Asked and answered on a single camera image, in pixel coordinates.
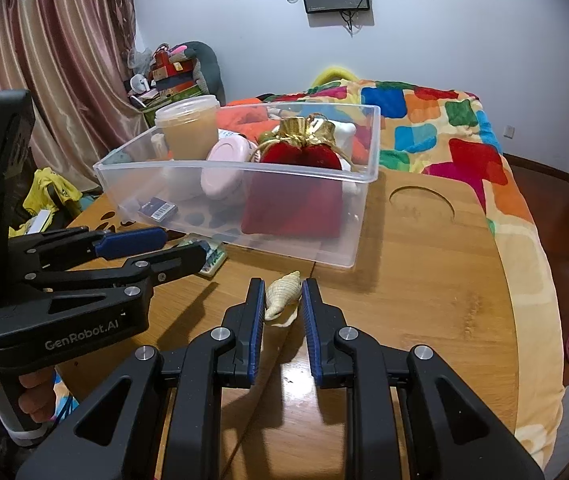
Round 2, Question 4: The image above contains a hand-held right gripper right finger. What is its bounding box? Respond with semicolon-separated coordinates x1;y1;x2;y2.
300;278;547;480

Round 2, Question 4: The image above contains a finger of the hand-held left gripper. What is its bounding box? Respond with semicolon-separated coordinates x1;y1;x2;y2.
24;240;208;291
7;226;168;266

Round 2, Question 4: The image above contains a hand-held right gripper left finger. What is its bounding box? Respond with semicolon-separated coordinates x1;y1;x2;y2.
17;277;268;480

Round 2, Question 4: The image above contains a small green white packet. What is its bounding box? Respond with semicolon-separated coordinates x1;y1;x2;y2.
177;237;229;279

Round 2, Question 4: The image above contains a beige spiral seashell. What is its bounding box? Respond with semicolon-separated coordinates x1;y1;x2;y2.
263;270;303;329

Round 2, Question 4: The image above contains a clear plastic storage box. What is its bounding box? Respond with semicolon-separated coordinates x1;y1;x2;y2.
93;101;382;270

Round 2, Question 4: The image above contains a pink round handheld device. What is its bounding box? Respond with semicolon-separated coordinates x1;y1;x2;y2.
199;137;260;206

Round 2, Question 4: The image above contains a round plastic jar with lid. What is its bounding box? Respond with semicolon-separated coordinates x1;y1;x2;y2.
154;94;222;161

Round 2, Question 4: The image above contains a red velvet pouch gold top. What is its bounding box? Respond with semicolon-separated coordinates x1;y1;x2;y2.
240;114;345;239

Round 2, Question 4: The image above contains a person's left hand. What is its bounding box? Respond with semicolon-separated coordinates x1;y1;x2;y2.
17;371;59;426

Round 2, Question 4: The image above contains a small dark blue packet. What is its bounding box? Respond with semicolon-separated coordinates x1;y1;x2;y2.
137;198;178;222

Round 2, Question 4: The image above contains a yellow cloth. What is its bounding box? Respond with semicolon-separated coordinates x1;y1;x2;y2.
9;167;86;239

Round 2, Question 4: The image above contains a wooden desk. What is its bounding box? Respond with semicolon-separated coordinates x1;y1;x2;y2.
57;162;565;480

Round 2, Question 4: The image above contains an orange down jacket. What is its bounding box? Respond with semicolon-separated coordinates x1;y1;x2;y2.
216;107;281;137

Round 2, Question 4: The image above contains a pile of gift boxes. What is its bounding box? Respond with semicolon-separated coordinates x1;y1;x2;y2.
142;44;211;111

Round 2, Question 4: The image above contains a grey cushion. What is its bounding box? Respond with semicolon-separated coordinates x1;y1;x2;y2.
184;41;226;106

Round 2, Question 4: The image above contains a pink curtain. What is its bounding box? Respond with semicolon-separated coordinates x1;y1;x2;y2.
0;0;138;177

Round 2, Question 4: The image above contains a yellow plush cushion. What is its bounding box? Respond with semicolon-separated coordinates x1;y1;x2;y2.
311;63;360;86

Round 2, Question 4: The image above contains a colourful patchwork blanket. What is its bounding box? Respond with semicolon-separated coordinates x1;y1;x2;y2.
224;77;566;461

